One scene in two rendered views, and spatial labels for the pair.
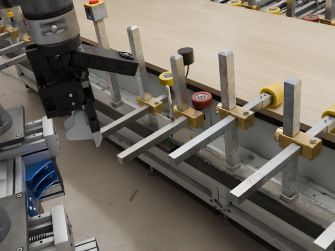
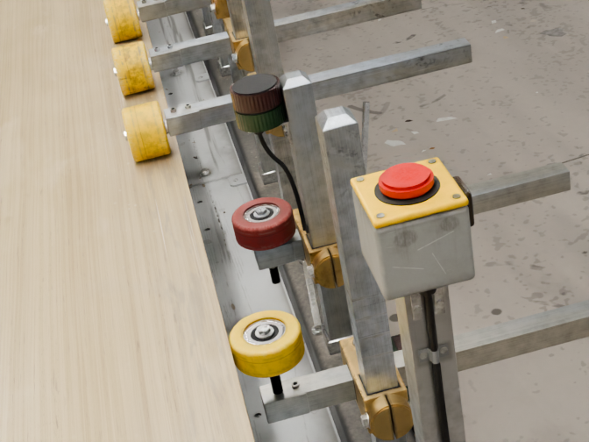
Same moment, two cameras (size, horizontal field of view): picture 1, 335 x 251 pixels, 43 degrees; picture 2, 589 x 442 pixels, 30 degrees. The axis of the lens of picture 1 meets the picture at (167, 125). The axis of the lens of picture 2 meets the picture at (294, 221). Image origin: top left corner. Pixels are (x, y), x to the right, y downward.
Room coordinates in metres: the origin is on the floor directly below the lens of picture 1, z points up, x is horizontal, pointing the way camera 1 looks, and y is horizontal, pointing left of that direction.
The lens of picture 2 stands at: (2.47, 0.50, 1.63)
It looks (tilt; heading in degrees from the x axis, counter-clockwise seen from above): 31 degrees down; 210
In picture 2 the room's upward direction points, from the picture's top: 11 degrees counter-clockwise
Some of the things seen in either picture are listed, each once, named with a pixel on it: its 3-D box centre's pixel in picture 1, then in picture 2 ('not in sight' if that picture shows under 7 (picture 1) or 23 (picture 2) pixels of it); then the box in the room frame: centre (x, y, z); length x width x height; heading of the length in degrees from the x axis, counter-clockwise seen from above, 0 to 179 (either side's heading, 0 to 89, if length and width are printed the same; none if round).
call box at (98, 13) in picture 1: (95, 11); (413, 231); (1.84, 0.23, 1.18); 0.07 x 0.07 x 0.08; 36
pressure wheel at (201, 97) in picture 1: (202, 107); (268, 245); (1.43, -0.15, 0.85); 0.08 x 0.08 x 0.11
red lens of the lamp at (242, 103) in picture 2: (185, 53); (256, 93); (1.45, -0.11, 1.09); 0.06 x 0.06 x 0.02
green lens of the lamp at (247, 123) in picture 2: (186, 59); (259, 112); (1.45, -0.11, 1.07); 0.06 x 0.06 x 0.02
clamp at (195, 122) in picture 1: (188, 115); (320, 245); (1.41, -0.09, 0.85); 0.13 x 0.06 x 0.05; 36
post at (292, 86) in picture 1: (290, 146); (251, 63); (1.02, -0.37, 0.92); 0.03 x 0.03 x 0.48; 36
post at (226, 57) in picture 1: (229, 114); (277, 111); (1.22, -0.22, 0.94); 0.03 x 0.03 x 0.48; 36
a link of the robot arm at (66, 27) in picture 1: (53, 26); not in sight; (0.63, 0.15, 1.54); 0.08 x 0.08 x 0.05
